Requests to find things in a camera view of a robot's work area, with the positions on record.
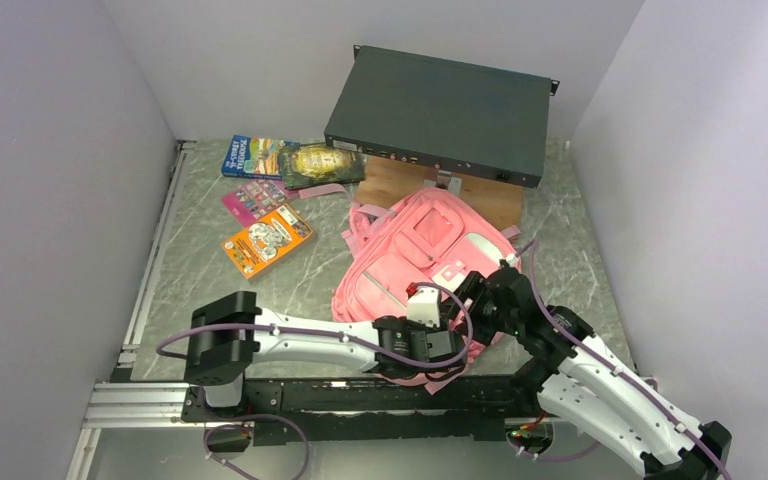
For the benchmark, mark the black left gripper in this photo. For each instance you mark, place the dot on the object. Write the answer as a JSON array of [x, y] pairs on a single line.
[[414, 326]]

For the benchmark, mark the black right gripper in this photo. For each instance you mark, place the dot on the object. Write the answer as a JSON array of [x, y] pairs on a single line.
[[476, 289]]

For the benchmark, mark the pink student backpack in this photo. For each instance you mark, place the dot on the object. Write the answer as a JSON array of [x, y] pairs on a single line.
[[429, 236]]

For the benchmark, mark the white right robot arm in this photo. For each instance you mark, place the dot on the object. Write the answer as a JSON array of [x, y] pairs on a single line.
[[572, 374]]

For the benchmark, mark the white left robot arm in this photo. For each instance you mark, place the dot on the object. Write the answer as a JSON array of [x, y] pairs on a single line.
[[232, 333]]

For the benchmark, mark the wooden support block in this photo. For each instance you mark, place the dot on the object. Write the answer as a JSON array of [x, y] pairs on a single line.
[[388, 181]]

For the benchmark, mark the dark green rack device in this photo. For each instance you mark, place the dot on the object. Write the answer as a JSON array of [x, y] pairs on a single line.
[[464, 118]]

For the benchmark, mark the orange book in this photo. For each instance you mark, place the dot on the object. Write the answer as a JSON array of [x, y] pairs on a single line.
[[267, 241]]

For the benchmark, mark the dark green yellow book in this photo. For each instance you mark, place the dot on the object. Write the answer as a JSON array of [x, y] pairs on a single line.
[[308, 165]]

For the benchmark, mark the pink sticker card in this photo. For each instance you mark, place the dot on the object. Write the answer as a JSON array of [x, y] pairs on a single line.
[[255, 198]]

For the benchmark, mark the blue treehouse book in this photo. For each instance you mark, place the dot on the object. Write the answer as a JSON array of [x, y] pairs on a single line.
[[253, 157]]

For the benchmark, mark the grey metal bracket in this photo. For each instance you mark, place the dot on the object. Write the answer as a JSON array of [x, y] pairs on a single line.
[[443, 179]]

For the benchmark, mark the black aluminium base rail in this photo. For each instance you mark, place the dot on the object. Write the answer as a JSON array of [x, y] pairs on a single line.
[[481, 408]]

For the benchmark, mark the silver side rail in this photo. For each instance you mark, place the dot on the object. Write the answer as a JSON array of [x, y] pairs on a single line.
[[140, 312]]

